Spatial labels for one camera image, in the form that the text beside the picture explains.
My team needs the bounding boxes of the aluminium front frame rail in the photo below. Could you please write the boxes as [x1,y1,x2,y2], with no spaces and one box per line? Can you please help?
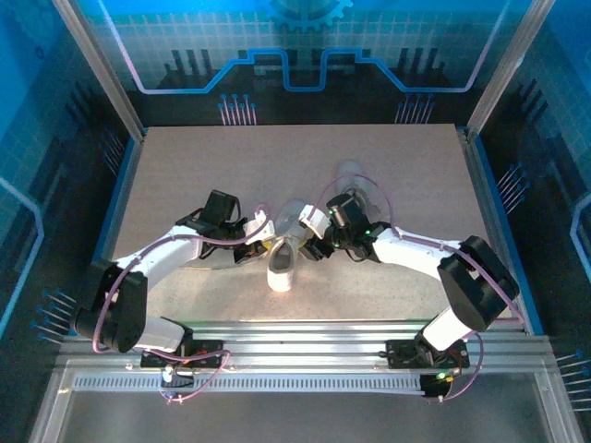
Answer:
[57,319,553,373]

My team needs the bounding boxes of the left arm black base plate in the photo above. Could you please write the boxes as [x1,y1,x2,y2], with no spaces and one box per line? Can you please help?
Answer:
[140,340,226,369]

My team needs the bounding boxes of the white sneaker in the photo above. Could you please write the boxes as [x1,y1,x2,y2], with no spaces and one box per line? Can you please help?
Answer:
[332,160,385,222]
[266,198,308,293]

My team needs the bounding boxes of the aluminium side rail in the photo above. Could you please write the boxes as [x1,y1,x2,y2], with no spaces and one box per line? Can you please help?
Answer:
[455,126,527,324]

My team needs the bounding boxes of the blue table edge strip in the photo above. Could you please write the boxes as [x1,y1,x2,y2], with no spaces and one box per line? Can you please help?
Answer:
[76,136,145,301]
[473,133,546,337]

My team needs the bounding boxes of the aluminium frame post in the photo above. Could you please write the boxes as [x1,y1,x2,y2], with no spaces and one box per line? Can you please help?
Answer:
[465,0,558,139]
[50,0,147,142]

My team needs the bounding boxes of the slotted grey cable duct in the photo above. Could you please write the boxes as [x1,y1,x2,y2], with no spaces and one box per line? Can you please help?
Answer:
[72,376,427,397]

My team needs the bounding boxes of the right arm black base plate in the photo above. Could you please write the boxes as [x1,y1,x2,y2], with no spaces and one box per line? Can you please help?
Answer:
[386,339,471,369]

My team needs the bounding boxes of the small controller board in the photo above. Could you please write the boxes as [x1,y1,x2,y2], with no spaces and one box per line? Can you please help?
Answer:
[159,364,196,401]
[419,371,452,399]

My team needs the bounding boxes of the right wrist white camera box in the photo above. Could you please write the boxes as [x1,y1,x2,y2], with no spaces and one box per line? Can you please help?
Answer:
[298,204,332,241]

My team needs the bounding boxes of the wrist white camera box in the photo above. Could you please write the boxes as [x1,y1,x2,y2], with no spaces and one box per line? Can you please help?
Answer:
[243,209,278,245]
[298,204,332,241]

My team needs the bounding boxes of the grey metal front panel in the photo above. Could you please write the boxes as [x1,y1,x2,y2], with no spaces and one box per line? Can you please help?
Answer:
[27,358,585,443]

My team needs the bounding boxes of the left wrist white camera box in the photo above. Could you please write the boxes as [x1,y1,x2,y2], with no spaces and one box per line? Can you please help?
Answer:
[243,209,278,245]

